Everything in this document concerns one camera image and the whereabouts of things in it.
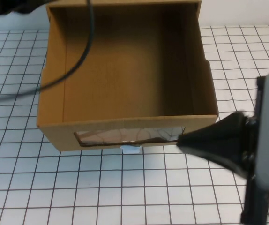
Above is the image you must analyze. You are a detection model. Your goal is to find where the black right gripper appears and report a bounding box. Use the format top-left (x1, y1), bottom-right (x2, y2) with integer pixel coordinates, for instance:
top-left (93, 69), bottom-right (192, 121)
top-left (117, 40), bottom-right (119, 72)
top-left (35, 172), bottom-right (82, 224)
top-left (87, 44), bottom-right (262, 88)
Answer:
top-left (176, 76), bottom-right (269, 225)

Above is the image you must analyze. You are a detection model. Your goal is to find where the cardboard drawer with handle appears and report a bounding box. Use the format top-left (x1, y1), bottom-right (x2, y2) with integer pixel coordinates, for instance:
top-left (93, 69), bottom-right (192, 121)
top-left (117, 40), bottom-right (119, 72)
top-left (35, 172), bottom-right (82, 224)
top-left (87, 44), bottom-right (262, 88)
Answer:
top-left (36, 6), bottom-right (219, 153)

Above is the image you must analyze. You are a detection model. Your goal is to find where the white grid tablecloth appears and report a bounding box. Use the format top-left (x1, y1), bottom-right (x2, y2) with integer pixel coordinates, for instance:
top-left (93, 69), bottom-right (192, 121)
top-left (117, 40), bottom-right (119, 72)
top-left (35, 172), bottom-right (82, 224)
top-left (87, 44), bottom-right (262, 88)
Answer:
top-left (0, 25), bottom-right (269, 225)

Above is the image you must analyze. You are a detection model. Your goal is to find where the white plastic drawer handle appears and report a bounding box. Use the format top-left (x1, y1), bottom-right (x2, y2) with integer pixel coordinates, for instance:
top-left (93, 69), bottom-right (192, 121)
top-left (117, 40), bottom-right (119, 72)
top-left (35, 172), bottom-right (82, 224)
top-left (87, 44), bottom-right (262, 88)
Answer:
top-left (121, 144), bottom-right (142, 155)

